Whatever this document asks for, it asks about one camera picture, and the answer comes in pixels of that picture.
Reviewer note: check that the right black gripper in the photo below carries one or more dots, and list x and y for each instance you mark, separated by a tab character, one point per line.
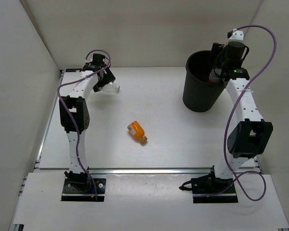
219	50

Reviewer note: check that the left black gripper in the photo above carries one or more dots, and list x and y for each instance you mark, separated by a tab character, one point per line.
108	78

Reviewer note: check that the clear bottle green label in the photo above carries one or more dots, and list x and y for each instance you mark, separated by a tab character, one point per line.
111	87

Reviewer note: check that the orange juice bottle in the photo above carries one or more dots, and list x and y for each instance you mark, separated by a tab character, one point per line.
137	132

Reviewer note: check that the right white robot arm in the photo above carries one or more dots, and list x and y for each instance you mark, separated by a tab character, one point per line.
252	133

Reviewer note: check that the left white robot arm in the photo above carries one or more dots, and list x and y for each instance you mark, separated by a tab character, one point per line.
75	118

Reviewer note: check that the black plastic bin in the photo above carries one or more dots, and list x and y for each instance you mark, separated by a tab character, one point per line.
199	94

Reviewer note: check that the aluminium table rail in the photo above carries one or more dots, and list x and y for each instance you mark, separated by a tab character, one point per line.
149	170

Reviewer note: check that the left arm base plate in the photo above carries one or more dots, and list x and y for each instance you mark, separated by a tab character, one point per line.
81	188

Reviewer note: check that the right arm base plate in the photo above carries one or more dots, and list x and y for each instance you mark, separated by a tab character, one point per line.
208	190

